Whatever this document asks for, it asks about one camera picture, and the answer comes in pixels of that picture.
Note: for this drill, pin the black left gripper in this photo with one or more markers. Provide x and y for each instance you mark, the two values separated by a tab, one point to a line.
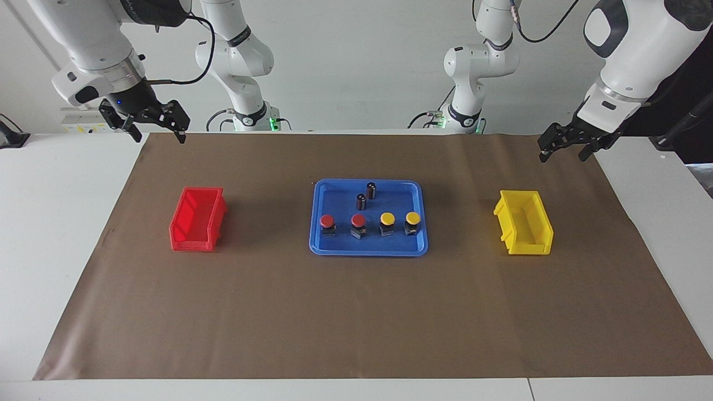
585	131

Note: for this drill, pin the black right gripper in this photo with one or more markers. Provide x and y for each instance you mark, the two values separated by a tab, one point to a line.
136	103

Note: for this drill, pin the yellow push button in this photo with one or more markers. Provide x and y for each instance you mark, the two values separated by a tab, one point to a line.
387	220
413	219

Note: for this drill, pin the red push button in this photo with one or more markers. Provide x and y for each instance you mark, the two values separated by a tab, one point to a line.
327	223
358	222

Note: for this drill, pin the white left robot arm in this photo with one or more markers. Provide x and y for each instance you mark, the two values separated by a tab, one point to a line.
635	50

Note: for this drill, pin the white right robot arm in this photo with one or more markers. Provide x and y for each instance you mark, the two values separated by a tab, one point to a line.
100	50

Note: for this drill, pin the yellow plastic bin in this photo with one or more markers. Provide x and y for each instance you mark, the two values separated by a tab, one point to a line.
526	223

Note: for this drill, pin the red plastic bin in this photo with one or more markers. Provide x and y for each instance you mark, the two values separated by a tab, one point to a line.
195	220

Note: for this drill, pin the black cylindrical capacitor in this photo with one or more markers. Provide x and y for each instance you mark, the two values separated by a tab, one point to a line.
371	190
361	201

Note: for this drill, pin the blue plastic tray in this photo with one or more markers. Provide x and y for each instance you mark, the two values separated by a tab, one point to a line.
340	245

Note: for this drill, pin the brown paper table mat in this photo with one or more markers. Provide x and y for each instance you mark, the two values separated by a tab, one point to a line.
356	323

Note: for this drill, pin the white wall socket box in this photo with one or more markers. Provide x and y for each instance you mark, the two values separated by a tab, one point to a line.
83	127

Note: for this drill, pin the black clamp mount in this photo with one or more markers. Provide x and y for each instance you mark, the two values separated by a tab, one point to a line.
11	138

